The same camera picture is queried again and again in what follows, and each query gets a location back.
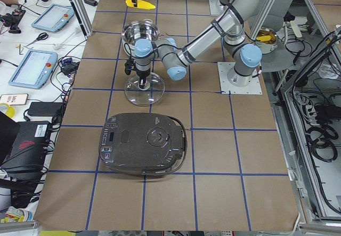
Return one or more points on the yellow toy corn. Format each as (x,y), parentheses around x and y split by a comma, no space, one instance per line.
(140,4)

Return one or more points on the glass pot lid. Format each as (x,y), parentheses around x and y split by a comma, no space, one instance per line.
(151,93)

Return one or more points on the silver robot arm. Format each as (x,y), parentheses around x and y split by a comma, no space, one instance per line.
(228,28)

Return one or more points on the pale green cooking pot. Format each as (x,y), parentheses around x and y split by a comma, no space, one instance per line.
(138,29)

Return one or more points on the dark rice cooker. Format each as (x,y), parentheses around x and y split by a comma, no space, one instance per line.
(143,144)

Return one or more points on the far blue teach pendant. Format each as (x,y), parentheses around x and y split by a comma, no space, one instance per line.
(54,18)

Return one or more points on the blue teach pendant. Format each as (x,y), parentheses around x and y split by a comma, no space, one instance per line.
(54,18)
(34,69)

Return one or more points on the scissors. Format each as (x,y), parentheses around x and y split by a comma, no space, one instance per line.
(41,36)

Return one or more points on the near blue teach pendant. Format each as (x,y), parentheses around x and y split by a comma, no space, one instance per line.
(34,69)

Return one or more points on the black power adapter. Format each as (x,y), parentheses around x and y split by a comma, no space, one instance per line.
(44,109)

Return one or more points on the steel bowl on chair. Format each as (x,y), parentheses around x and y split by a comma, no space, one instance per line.
(267,40)

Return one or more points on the yellow tape roll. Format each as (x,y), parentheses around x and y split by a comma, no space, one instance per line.
(7,110)

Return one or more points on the black computer box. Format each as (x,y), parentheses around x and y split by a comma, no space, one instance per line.
(29,148)

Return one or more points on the grey office chair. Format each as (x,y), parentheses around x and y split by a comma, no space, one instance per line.
(279,58)

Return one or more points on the aluminium frame post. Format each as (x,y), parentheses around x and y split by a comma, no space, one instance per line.
(82,17)

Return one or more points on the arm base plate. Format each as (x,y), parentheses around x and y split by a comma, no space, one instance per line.
(232,83)
(216,8)

